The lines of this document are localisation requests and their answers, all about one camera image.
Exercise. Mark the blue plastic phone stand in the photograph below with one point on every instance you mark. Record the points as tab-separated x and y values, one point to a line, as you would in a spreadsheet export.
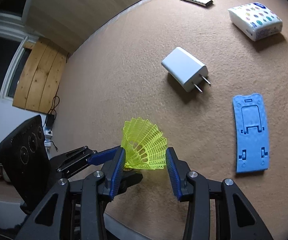
252	133

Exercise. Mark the white tissue pack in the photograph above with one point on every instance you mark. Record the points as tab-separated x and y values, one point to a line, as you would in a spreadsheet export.
255	20

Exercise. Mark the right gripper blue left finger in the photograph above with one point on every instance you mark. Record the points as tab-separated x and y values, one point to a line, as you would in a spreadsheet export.
117	163

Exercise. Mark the large light wood board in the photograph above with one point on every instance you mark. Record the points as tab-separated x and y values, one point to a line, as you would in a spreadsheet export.
68	23

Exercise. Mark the yellow plastic shuttlecock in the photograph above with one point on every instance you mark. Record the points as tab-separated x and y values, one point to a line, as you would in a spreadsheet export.
145	145

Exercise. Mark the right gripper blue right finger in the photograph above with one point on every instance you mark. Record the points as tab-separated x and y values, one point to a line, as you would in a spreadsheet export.
182	184

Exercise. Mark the pine wood plank panel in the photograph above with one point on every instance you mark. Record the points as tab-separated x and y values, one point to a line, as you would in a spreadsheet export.
41	75

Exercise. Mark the white wall power strip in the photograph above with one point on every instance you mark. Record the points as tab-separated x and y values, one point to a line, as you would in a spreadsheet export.
48	138

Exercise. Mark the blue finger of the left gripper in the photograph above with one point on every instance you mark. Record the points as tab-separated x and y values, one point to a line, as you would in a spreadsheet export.
125	179
97	158

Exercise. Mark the white power adapter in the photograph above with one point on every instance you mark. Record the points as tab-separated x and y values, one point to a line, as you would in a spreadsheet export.
187	70

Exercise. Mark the black camera sensor box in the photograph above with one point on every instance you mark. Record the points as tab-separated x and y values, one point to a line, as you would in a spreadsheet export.
25	161

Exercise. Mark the black power brick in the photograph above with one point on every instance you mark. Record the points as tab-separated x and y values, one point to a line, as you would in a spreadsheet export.
49	121

